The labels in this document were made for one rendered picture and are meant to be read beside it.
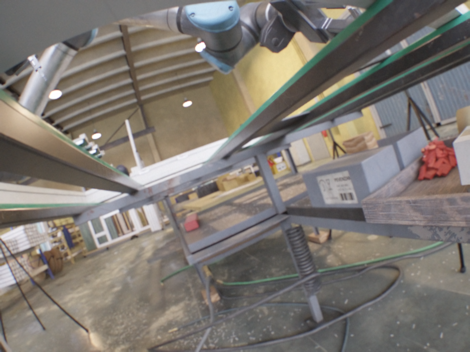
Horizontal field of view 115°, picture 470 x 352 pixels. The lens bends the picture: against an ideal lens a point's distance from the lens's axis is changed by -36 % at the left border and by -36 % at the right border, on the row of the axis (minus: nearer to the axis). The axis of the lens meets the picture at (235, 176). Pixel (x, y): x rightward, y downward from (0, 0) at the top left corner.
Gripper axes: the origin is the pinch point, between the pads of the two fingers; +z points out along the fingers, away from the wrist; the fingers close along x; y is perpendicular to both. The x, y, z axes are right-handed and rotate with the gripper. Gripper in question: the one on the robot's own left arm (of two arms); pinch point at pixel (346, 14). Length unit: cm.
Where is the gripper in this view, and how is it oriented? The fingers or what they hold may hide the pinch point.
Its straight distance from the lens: 41.7
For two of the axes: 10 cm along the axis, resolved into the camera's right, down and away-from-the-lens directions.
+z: 4.1, 5.0, -7.7
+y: 5.1, -8.2, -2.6
